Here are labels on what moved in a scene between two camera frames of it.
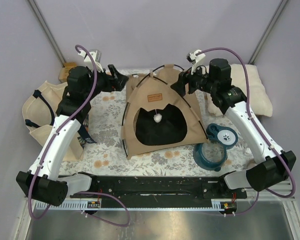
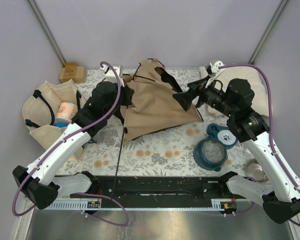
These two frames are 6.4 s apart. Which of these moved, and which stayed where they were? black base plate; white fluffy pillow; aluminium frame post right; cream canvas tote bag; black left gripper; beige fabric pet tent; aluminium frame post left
Moved: beige fabric pet tent; black left gripper
Stayed: white fluffy pillow; aluminium frame post left; black base plate; cream canvas tote bag; aluminium frame post right
